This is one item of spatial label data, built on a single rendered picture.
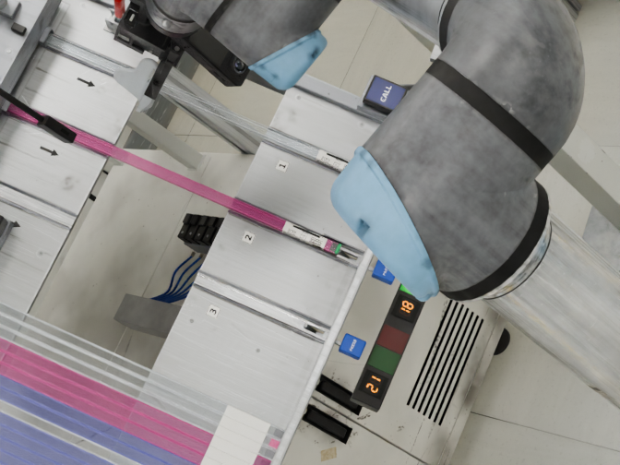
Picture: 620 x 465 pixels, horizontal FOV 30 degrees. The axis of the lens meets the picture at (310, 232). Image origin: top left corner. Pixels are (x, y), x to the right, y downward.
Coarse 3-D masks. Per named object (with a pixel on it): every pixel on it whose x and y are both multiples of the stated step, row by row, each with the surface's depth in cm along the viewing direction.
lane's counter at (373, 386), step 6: (366, 372) 151; (372, 372) 151; (366, 378) 151; (372, 378) 151; (378, 378) 151; (384, 378) 151; (366, 384) 151; (372, 384) 151; (378, 384) 151; (384, 384) 151; (360, 390) 150; (366, 390) 150; (372, 390) 151; (378, 390) 151; (384, 390) 151; (378, 396) 150
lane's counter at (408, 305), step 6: (402, 300) 154; (408, 300) 154; (396, 306) 154; (402, 306) 154; (408, 306) 154; (414, 306) 154; (396, 312) 153; (402, 312) 153; (408, 312) 153; (414, 312) 153; (402, 318) 153; (408, 318) 153; (414, 318) 153
